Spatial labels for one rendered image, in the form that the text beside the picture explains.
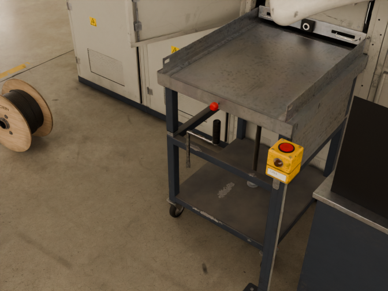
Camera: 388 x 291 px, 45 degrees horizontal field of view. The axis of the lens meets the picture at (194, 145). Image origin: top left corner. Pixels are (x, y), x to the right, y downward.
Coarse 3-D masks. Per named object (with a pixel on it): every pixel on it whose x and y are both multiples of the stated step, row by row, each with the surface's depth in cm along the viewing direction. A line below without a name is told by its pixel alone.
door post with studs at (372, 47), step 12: (384, 0) 186; (372, 12) 191; (384, 12) 188; (372, 24) 194; (384, 24) 190; (372, 36) 196; (372, 48) 198; (372, 60) 201; (372, 72) 203; (360, 96) 213
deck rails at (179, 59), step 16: (240, 16) 217; (224, 32) 211; (240, 32) 219; (192, 48) 196; (208, 48) 205; (176, 64) 191; (336, 64) 180; (320, 80) 172; (304, 96) 165; (288, 112) 158
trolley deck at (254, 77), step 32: (256, 32) 220; (192, 64) 194; (224, 64) 194; (256, 64) 194; (288, 64) 194; (320, 64) 194; (352, 64) 194; (192, 96) 182; (224, 96) 173; (256, 96) 173; (288, 96) 173; (320, 96) 173; (288, 128) 160
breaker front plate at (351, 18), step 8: (336, 8) 204; (344, 8) 202; (352, 8) 200; (360, 8) 198; (312, 16) 213; (320, 16) 211; (328, 16) 208; (336, 16) 206; (344, 16) 204; (352, 16) 202; (360, 16) 199; (336, 24) 208; (344, 24) 206; (352, 24) 203; (360, 24) 201
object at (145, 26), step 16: (128, 0) 194; (144, 0) 201; (160, 0) 205; (176, 0) 209; (192, 0) 214; (208, 0) 218; (224, 0) 223; (240, 0) 228; (128, 16) 198; (144, 16) 205; (160, 16) 209; (176, 16) 214; (192, 16) 218; (208, 16) 223; (224, 16) 228; (128, 32) 204; (144, 32) 210; (160, 32) 214; (176, 32) 218; (192, 32) 220
